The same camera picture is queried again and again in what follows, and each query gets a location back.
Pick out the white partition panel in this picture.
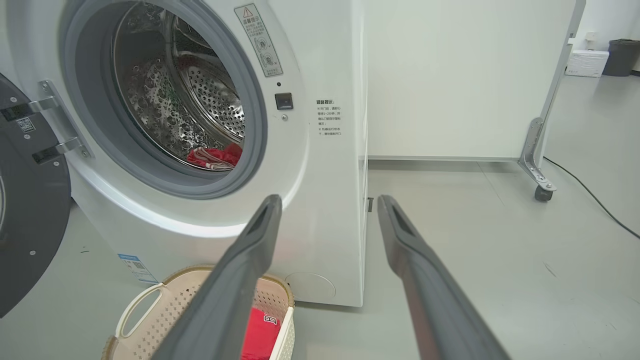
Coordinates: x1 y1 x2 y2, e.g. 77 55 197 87
362 0 586 162

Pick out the black round glass washer door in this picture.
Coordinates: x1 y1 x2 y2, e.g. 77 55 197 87
0 72 72 318

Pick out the grey metal leg with caster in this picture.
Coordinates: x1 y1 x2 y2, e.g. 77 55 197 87
517 0 587 203

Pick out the white front-load washing machine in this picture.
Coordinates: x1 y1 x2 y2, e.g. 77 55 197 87
0 0 369 308

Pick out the red jersey with number print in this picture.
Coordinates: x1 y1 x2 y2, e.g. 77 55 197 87
186 143 243 172

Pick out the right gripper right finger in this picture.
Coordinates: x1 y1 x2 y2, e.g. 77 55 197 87
377 195 511 360

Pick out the black trash bin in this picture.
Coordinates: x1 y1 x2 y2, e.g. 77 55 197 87
602 39 640 77

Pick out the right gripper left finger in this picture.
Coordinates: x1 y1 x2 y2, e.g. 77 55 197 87
152 195 283 360

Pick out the red garment with small logo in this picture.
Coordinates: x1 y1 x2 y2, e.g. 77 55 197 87
241 307 282 360

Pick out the black floor cable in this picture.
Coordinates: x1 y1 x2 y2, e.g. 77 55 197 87
544 157 640 240

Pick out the cream perforated basket brown rim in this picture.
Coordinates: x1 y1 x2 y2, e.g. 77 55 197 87
102 265 296 360

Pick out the white storage box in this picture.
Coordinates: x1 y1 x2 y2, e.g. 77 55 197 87
566 50 610 78

